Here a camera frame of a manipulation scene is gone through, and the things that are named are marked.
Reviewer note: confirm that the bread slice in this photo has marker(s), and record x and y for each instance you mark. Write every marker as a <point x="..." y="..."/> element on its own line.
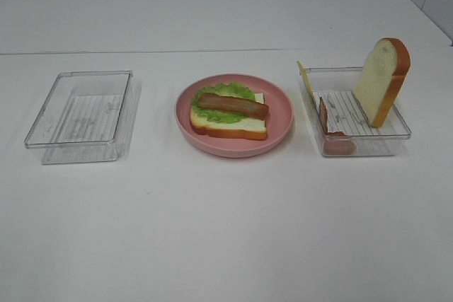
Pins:
<point x="382" y="77"/>
<point x="247" y="128"/>

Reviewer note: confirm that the bacon strip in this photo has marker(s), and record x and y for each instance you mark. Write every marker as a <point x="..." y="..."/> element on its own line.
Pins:
<point x="245" y="106"/>
<point x="335" y="143"/>

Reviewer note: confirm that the green lettuce leaf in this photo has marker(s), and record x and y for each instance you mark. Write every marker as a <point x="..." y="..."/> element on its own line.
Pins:
<point x="233" y="89"/>

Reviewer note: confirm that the pink round plate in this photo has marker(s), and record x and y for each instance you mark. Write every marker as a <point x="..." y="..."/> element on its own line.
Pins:
<point x="278" y="122"/>

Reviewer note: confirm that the yellow cheese slice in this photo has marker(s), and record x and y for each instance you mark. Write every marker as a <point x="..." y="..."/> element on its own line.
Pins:
<point x="307" y="93"/>

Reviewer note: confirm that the clear right plastic container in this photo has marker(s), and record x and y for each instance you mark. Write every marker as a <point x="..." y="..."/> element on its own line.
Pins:
<point x="345" y="115"/>

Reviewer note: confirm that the clear plastic container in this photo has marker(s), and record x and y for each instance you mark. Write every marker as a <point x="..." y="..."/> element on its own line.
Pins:
<point x="345" y="115"/>
<point x="87" y="117"/>

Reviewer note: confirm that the clear left plastic container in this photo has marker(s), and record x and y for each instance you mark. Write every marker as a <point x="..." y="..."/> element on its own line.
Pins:
<point x="87" y="117"/>

